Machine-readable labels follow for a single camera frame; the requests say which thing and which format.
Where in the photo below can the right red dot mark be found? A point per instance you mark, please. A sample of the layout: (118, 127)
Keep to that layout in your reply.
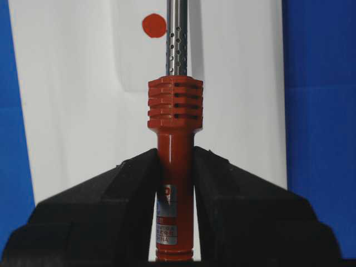
(154, 25)

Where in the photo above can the large white board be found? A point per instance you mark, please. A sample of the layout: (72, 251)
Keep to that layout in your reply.
(83, 69)

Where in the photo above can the red handled soldering iron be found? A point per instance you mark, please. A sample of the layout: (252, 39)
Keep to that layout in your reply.
(175, 115)

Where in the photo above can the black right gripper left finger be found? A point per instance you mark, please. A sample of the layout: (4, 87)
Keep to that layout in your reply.
(104, 221)

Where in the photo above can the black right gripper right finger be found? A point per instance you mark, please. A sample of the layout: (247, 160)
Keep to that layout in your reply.
(245, 220)

